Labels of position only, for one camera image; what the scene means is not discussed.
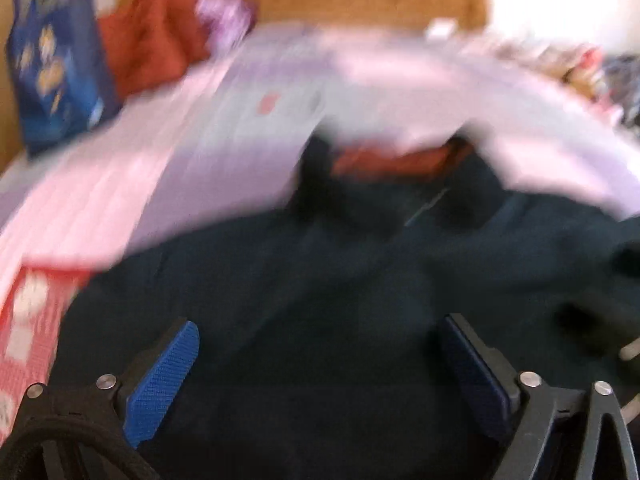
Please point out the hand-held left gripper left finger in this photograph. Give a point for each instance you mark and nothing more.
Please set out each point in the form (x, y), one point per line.
(160, 380)

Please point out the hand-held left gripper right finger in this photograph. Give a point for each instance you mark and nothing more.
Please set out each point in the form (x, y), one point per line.
(475, 385)

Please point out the dark navy jacket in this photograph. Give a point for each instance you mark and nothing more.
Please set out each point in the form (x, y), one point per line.
(300, 285)

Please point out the red checked mat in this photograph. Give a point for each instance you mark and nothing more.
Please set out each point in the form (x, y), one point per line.
(30, 320)

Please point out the pastel patchwork quilt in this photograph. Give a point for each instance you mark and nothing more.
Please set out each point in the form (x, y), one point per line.
(225, 150)

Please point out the blue shopping bag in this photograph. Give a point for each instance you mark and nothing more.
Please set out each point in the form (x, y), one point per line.
(55, 75)

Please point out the orange puffer jacket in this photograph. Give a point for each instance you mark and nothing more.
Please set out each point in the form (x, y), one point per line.
(150, 45)

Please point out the pile of small nightstand items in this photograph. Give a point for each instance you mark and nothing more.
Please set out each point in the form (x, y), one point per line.
(550, 57)

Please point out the purple floral pillow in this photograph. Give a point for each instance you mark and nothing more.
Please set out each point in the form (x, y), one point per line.
(222, 17)

